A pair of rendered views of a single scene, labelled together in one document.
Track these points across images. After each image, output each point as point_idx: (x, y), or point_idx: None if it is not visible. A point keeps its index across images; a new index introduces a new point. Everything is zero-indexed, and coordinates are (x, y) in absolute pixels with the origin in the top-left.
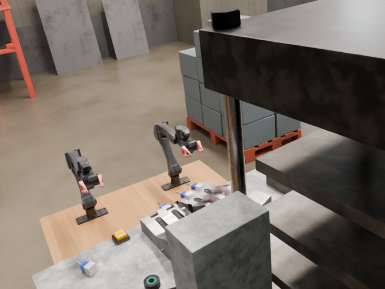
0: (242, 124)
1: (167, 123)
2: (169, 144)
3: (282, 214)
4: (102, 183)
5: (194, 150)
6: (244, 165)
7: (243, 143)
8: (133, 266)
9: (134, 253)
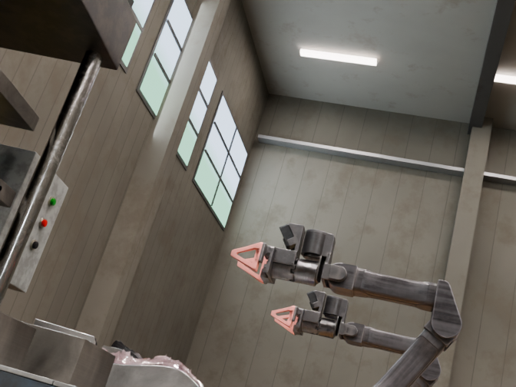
0: (70, 87)
1: (437, 287)
2: (409, 348)
3: None
4: (287, 319)
5: (266, 274)
6: (50, 133)
7: (61, 109)
8: None
9: None
